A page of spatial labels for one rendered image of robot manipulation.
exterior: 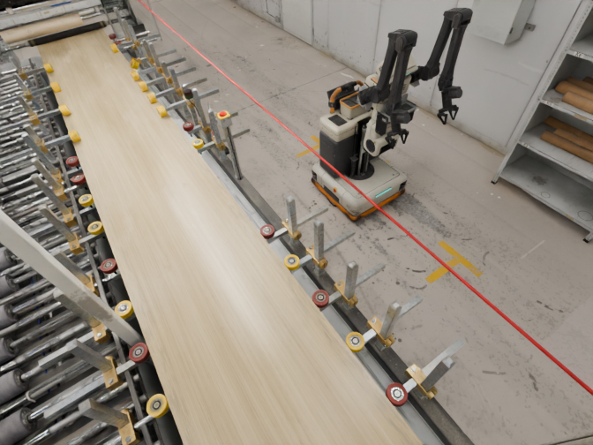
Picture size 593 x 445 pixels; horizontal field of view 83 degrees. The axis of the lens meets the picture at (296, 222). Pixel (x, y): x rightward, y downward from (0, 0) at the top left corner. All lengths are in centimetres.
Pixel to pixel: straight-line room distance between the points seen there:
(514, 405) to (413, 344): 65
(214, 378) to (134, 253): 84
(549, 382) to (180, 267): 235
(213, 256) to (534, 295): 234
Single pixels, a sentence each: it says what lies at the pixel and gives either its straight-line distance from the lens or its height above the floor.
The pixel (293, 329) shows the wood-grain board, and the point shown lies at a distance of 155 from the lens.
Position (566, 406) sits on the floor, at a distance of 281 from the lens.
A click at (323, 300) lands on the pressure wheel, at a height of 91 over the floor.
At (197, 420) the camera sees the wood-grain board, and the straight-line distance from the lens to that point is 153.
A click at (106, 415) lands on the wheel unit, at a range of 154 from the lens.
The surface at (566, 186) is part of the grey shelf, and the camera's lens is 381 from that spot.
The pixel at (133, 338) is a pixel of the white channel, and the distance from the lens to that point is 181.
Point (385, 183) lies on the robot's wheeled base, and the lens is 303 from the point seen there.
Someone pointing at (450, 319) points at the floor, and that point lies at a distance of 272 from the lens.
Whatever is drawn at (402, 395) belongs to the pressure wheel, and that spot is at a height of 90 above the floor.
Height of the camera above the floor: 234
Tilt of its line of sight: 50 degrees down
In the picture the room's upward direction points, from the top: 5 degrees counter-clockwise
